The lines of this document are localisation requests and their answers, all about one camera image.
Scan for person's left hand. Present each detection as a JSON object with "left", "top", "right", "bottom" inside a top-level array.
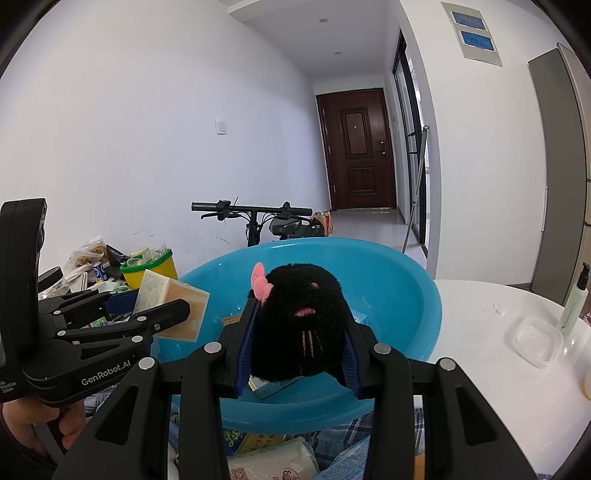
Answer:
[{"left": 0, "top": 401, "right": 87, "bottom": 462}]

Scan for light blue pack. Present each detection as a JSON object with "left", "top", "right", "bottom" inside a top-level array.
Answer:
[{"left": 318, "top": 436, "right": 377, "bottom": 480}]

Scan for white green box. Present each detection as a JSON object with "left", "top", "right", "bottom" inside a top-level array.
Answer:
[{"left": 249, "top": 375, "right": 305, "bottom": 400}]

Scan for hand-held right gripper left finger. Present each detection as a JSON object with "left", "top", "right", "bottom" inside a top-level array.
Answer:
[{"left": 53, "top": 298, "right": 260, "bottom": 480}]

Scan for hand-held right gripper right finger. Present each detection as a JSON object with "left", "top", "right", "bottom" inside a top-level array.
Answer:
[{"left": 342, "top": 323, "right": 539, "bottom": 480}]

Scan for white food packet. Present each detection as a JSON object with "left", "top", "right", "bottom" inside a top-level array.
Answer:
[{"left": 228, "top": 438, "right": 320, "bottom": 480}]

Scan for black bicycle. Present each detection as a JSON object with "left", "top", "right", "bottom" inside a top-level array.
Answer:
[{"left": 191, "top": 200, "right": 326, "bottom": 250}]

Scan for clear snack bag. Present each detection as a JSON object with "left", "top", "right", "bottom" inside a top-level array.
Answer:
[{"left": 69, "top": 237, "right": 107, "bottom": 271}]

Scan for green bottle black pump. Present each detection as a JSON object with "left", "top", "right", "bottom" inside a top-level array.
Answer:
[{"left": 556, "top": 262, "right": 591, "bottom": 335}]

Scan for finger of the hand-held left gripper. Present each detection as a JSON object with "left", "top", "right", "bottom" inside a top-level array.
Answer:
[
  {"left": 39, "top": 288, "right": 140, "bottom": 326},
  {"left": 54, "top": 299, "right": 191, "bottom": 358}
]

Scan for yellow flat box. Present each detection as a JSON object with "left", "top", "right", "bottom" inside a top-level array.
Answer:
[{"left": 228, "top": 432, "right": 284, "bottom": 457}]

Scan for grey wall panel blue covers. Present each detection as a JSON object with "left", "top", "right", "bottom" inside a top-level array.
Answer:
[{"left": 441, "top": 2, "right": 503, "bottom": 66}]

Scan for clear plastic container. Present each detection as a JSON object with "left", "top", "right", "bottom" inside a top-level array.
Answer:
[{"left": 512, "top": 316, "right": 565, "bottom": 369}]

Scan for beige refrigerator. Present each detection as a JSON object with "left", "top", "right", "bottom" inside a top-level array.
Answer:
[{"left": 529, "top": 42, "right": 591, "bottom": 308}]

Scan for blue plaid cloth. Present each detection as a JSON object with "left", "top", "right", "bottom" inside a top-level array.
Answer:
[{"left": 83, "top": 392, "right": 426, "bottom": 480}]

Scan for black framed glass door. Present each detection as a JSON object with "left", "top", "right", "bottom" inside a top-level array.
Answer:
[{"left": 392, "top": 30, "right": 430, "bottom": 259}]

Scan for mop pole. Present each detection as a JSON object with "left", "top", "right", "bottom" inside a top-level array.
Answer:
[{"left": 402, "top": 124, "right": 428, "bottom": 254}]

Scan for yellow tub green rim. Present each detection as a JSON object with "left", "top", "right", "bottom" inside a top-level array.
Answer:
[{"left": 120, "top": 248, "right": 178, "bottom": 289}]

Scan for black plush toy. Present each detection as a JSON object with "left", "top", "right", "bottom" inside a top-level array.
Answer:
[{"left": 248, "top": 261, "right": 357, "bottom": 381}]

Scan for blue plastic basin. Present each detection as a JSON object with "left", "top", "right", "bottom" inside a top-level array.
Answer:
[{"left": 152, "top": 237, "right": 441, "bottom": 423}]

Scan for black snack bag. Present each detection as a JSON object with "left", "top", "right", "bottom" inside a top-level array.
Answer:
[{"left": 105, "top": 244, "right": 130, "bottom": 268}]

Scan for brown entrance door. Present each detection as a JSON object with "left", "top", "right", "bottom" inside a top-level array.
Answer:
[{"left": 316, "top": 89, "right": 398, "bottom": 210}]

